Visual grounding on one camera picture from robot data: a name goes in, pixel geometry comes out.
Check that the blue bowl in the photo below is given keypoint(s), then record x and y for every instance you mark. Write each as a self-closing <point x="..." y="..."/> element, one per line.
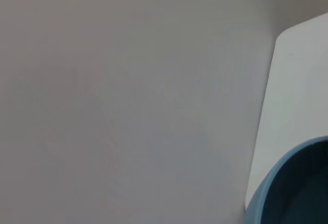
<point x="294" y="190"/>

